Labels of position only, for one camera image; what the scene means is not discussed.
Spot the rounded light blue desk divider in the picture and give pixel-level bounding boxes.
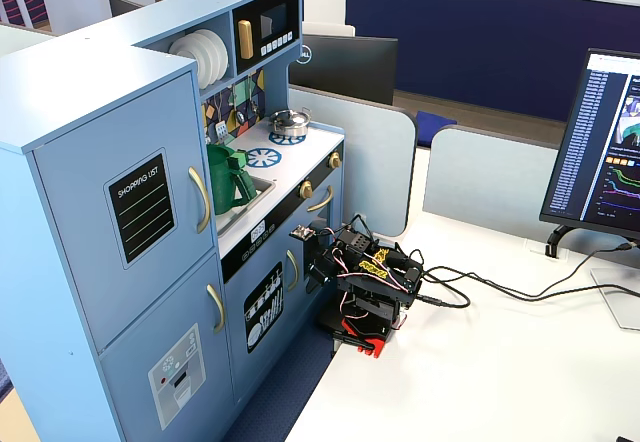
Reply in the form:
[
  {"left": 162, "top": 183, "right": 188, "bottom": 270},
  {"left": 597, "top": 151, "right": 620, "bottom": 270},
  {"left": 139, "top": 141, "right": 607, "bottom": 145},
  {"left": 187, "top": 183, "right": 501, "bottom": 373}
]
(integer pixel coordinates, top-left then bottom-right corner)
[{"left": 286, "top": 85, "right": 419, "bottom": 239}]

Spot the steel pot lid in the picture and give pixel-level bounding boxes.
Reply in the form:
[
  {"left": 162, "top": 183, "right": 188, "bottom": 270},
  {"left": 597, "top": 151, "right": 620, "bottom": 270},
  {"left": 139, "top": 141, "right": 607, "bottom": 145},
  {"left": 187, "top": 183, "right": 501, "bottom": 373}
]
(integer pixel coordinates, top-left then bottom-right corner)
[{"left": 270, "top": 108, "right": 309, "bottom": 126}]

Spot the blue oven door with window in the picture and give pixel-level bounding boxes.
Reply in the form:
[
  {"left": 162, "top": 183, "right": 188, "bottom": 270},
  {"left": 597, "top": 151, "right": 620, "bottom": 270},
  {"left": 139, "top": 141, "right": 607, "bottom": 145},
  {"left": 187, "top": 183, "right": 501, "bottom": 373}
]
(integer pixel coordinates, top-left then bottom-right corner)
[{"left": 294, "top": 174, "right": 346, "bottom": 316}]

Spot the small dark background monitor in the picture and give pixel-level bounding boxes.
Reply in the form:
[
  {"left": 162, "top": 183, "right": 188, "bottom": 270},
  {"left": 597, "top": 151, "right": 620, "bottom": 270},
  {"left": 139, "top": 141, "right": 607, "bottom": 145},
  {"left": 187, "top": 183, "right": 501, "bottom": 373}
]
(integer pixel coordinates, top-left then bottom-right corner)
[{"left": 107, "top": 0, "right": 144, "bottom": 19}]

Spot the white box behind monitor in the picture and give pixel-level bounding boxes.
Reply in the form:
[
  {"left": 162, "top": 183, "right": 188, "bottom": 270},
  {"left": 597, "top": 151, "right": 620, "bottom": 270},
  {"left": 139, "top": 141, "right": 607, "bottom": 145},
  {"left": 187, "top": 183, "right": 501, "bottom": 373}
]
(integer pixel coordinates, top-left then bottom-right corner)
[{"left": 301, "top": 20, "right": 358, "bottom": 39}]

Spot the black looped power cable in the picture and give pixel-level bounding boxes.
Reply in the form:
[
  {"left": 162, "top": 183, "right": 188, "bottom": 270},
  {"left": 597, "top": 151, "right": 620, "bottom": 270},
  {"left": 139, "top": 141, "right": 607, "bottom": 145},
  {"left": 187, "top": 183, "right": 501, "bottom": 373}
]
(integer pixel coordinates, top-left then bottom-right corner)
[{"left": 413, "top": 268, "right": 640, "bottom": 311}]

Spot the tall blue fridge door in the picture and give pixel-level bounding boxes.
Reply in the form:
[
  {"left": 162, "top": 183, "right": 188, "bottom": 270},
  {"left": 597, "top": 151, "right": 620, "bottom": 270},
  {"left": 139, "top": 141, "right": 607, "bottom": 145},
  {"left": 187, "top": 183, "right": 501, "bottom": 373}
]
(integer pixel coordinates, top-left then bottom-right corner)
[{"left": 31, "top": 71, "right": 220, "bottom": 354}]

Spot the wide light blue desk divider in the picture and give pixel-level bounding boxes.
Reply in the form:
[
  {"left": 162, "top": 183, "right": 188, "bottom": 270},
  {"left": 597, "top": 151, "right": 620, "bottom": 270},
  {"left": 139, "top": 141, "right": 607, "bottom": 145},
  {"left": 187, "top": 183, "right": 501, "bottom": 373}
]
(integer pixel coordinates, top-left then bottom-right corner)
[{"left": 421, "top": 126, "right": 570, "bottom": 252}]

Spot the lit computer monitor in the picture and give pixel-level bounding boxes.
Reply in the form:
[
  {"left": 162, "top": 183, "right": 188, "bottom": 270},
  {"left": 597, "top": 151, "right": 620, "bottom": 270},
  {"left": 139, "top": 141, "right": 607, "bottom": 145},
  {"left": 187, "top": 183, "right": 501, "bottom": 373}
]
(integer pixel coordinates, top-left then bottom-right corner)
[{"left": 538, "top": 47, "right": 640, "bottom": 241}]

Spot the white toy plate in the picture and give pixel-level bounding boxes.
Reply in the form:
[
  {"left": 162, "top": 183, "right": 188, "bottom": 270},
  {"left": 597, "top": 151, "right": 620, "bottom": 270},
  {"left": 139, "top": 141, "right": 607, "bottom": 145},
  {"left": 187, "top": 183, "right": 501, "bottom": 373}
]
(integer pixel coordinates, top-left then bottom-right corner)
[
  {"left": 168, "top": 36, "right": 201, "bottom": 71},
  {"left": 192, "top": 30, "right": 223, "bottom": 86},
  {"left": 202, "top": 27, "right": 231, "bottom": 83},
  {"left": 180, "top": 33, "right": 215, "bottom": 89}
]

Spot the black toy microwave door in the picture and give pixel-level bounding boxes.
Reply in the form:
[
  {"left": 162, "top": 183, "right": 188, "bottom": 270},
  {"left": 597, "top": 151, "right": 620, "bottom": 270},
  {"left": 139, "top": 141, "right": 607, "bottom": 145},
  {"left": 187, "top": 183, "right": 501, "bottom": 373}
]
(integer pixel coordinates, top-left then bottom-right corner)
[{"left": 232, "top": 0, "right": 302, "bottom": 76}]

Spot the steel toy cooking pot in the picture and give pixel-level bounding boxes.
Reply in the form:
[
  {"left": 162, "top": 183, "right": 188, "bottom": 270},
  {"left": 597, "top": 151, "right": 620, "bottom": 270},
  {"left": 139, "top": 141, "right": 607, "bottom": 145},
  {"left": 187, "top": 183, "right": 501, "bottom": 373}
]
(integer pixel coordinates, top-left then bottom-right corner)
[{"left": 268, "top": 107, "right": 315, "bottom": 139}]

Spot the black cable with usb plug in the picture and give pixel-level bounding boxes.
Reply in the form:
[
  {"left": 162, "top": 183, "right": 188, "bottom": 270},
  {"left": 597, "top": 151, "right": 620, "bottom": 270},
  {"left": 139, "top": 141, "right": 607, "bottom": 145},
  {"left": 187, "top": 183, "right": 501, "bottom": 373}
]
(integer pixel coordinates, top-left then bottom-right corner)
[{"left": 421, "top": 241, "right": 640, "bottom": 294}]

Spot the blue dishwasher door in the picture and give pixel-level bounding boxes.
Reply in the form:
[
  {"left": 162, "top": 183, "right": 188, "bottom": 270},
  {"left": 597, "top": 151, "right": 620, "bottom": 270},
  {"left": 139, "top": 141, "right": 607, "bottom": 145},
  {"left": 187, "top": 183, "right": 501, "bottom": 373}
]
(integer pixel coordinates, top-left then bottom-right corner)
[{"left": 221, "top": 234, "right": 304, "bottom": 406}]

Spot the gold oven door handle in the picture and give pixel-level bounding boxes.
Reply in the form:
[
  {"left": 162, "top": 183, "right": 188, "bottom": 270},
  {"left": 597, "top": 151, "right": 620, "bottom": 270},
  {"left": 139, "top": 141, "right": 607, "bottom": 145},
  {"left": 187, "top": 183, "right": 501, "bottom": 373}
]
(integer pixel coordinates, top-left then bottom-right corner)
[{"left": 305, "top": 184, "right": 336, "bottom": 214}]

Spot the gold dishwasher door handle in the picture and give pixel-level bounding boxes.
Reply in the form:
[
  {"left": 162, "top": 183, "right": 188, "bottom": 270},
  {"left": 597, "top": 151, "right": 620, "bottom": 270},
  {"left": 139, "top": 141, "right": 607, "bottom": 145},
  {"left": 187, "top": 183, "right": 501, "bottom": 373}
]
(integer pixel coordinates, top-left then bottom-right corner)
[{"left": 285, "top": 248, "right": 301, "bottom": 294}]

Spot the red table clamp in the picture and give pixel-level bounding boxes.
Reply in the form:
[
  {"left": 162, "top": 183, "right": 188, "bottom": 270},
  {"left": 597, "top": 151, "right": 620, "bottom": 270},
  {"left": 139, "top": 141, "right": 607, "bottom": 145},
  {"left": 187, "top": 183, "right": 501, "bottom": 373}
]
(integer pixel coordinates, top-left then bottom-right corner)
[{"left": 331, "top": 313, "right": 390, "bottom": 360}]

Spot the blue toy kitchen cabinet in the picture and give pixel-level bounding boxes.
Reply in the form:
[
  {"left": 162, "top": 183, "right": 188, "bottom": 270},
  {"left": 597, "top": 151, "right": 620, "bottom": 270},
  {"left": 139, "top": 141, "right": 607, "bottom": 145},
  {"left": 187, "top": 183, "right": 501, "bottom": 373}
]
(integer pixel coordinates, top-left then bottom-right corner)
[{"left": 0, "top": 0, "right": 347, "bottom": 442}]

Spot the gold microwave door handle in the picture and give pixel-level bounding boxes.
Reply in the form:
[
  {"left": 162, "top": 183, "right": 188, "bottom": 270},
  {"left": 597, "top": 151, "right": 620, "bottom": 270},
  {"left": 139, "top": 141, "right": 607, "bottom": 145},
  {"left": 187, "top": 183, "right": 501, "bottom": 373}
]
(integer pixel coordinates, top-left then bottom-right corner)
[{"left": 236, "top": 19, "right": 254, "bottom": 60}]

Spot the flat grey monitor base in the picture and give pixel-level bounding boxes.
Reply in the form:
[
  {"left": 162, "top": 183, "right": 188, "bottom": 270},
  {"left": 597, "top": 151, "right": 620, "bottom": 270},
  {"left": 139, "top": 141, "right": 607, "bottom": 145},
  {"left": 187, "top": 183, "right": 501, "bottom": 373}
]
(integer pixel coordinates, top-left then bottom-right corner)
[{"left": 589, "top": 266, "right": 640, "bottom": 334}]

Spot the green plastic pitcher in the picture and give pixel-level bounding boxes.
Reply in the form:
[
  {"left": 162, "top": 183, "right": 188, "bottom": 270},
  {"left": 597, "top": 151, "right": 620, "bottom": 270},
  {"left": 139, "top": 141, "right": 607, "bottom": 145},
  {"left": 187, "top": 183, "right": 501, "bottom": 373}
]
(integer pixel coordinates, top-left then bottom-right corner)
[{"left": 205, "top": 142, "right": 259, "bottom": 216}]

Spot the hanging toy ladle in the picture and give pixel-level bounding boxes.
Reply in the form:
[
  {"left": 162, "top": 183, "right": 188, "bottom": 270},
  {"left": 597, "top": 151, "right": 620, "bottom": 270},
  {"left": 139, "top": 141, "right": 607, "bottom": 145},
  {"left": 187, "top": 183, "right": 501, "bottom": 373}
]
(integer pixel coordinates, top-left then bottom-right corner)
[{"left": 234, "top": 79, "right": 250, "bottom": 126}]

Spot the blue freezer door with dispenser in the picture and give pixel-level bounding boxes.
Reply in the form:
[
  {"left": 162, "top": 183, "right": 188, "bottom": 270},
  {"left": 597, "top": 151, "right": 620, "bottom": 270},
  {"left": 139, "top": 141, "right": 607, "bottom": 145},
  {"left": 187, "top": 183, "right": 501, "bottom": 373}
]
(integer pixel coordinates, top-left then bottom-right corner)
[{"left": 96, "top": 252, "right": 237, "bottom": 442}]

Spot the long gold fridge door handle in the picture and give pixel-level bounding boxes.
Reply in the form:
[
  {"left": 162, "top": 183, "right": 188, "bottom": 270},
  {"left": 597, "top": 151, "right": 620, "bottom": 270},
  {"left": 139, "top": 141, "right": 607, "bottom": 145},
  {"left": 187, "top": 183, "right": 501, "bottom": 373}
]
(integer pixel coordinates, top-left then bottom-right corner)
[{"left": 187, "top": 165, "right": 213, "bottom": 236}]

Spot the short gold freezer door handle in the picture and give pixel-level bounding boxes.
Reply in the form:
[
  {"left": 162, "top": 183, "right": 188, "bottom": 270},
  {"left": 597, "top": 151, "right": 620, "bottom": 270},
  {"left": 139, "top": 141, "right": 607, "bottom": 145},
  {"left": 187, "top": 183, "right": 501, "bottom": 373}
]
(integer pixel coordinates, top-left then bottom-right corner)
[{"left": 205, "top": 282, "right": 228, "bottom": 335}]

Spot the hanging toy slotted spatula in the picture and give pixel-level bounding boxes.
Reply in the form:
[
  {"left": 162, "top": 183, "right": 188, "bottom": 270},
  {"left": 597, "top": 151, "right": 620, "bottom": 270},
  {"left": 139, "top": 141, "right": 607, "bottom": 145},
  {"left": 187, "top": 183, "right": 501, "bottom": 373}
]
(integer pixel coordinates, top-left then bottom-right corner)
[{"left": 213, "top": 106, "right": 229, "bottom": 144}]

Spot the blue seat cushion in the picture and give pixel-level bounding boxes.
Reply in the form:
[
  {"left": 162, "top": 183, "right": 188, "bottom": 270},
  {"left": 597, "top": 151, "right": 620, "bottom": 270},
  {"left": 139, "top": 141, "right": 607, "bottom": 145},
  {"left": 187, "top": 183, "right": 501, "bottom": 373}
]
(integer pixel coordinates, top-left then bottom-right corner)
[{"left": 414, "top": 109, "right": 459, "bottom": 150}]

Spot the silver toy sink basin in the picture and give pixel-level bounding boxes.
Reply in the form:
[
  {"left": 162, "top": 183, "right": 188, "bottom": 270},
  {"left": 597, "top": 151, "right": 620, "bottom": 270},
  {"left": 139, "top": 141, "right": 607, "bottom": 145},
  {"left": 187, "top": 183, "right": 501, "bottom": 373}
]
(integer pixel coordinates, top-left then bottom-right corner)
[{"left": 216, "top": 173, "right": 278, "bottom": 237}]

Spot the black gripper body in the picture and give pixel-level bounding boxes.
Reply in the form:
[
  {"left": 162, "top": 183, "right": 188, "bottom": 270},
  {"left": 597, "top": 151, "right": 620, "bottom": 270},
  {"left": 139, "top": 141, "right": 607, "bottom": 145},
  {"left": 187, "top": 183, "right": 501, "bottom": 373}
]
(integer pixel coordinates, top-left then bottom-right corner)
[{"left": 310, "top": 241, "right": 351, "bottom": 284}]

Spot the black dell monitor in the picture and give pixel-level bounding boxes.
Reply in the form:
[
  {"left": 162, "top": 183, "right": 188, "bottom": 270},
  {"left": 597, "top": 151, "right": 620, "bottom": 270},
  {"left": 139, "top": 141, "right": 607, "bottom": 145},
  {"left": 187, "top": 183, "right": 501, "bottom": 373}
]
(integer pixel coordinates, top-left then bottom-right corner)
[{"left": 288, "top": 32, "right": 400, "bottom": 107}]

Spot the black shopping list board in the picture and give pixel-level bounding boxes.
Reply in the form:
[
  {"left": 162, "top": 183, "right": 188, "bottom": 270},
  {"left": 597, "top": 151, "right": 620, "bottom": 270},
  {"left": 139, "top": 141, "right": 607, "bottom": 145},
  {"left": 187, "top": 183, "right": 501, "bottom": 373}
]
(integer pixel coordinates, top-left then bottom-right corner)
[{"left": 103, "top": 152, "right": 179, "bottom": 271}]

